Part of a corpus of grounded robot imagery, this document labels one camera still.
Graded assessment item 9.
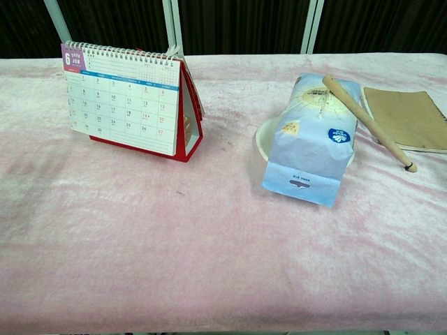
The wooden stick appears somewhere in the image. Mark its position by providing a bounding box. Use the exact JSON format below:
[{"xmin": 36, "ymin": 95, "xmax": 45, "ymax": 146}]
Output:
[{"xmin": 321, "ymin": 74, "xmax": 418, "ymax": 173}]

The red desk calendar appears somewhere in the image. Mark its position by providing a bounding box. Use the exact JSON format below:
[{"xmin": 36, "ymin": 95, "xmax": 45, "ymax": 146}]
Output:
[{"xmin": 60, "ymin": 40, "xmax": 205, "ymax": 164}]

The blue tissue paper pack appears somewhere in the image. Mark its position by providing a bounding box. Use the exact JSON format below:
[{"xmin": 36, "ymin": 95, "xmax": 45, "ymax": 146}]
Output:
[{"xmin": 261, "ymin": 72, "xmax": 361, "ymax": 209}]

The pink fleece tablecloth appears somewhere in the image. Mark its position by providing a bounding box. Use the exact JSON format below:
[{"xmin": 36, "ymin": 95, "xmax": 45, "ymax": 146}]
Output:
[{"xmin": 0, "ymin": 52, "xmax": 447, "ymax": 334}]

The white slanted frame post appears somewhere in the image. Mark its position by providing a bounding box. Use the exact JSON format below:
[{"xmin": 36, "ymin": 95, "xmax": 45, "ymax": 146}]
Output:
[{"xmin": 43, "ymin": 0, "xmax": 75, "ymax": 44}]

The brown spiral notebook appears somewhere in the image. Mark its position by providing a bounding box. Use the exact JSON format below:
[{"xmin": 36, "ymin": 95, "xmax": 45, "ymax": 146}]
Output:
[{"xmin": 359, "ymin": 86, "xmax": 447, "ymax": 155}]

